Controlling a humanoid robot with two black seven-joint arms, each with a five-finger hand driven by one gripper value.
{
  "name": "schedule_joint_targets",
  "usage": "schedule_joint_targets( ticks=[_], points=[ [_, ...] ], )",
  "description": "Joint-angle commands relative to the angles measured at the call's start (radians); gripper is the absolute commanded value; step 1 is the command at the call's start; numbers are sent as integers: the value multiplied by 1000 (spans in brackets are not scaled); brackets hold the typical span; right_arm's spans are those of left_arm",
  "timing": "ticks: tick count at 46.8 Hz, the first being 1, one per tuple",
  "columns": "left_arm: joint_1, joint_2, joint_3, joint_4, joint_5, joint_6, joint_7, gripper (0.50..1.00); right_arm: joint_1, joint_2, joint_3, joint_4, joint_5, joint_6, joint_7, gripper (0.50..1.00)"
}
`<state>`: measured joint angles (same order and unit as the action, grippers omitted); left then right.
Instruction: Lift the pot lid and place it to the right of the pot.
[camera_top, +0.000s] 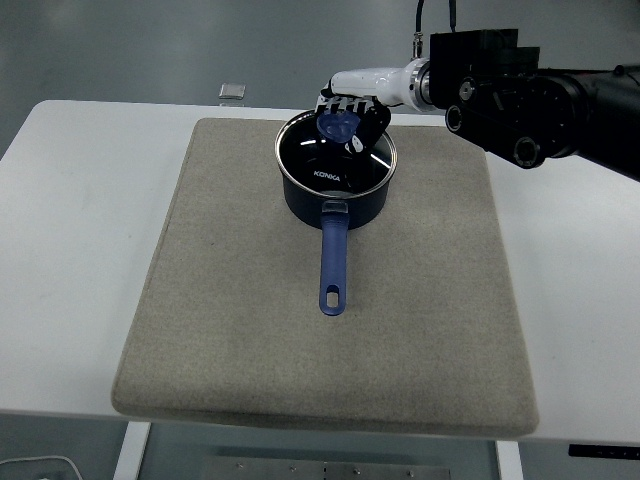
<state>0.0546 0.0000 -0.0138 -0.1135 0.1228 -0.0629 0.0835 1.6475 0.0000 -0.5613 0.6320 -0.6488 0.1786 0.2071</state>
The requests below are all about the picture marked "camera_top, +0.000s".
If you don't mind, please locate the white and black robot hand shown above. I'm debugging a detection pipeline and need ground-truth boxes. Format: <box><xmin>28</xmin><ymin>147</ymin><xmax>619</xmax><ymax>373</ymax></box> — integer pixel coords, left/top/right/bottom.
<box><xmin>315</xmin><ymin>65</ymin><xmax>424</xmax><ymax>155</ymax></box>

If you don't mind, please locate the glass pot lid blue knob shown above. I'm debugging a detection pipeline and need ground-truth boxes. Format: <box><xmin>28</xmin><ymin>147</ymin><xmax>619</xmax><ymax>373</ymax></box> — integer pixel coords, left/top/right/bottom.
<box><xmin>274</xmin><ymin>109</ymin><xmax>400</xmax><ymax>198</ymax></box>

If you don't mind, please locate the beige fabric mat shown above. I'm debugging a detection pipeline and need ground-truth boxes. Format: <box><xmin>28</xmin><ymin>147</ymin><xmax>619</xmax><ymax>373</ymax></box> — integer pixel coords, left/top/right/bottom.
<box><xmin>110</xmin><ymin>117</ymin><xmax>541</xmax><ymax>442</ymax></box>

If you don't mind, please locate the grey metal plate with screws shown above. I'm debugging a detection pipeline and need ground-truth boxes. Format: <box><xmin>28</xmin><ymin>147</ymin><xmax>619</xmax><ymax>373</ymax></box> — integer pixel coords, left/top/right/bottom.
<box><xmin>199</xmin><ymin>454</ymin><xmax>451</xmax><ymax>480</ymax></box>

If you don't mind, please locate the white table leg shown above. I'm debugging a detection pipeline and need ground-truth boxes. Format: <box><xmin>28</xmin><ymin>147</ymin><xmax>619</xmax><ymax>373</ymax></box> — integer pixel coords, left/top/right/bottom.
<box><xmin>113</xmin><ymin>422</ymin><xmax>152</xmax><ymax>480</ymax></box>
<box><xmin>494</xmin><ymin>440</ymin><xmax>524</xmax><ymax>480</ymax></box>

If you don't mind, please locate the black control panel under table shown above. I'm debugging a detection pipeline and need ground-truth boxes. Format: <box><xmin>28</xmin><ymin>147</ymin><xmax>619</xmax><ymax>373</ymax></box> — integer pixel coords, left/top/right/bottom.
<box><xmin>568</xmin><ymin>443</ymin><xmax>640</xmax><ymax>459</ymax></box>

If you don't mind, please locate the white object on floor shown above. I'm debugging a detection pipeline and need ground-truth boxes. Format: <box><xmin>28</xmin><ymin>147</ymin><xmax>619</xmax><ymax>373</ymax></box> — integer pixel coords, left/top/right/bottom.
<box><xmin>0</xmin><ymin>455</ymin><xmax>81</xmax><ymax>480</ymax></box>

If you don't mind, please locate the dark blue pot long handle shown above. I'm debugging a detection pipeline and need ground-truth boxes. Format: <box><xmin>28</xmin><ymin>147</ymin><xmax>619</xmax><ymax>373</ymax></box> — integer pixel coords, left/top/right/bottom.
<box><xmin>279</xmin><ymin>169</ymin><xmax>392</xmax><ymax>318</ymax></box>

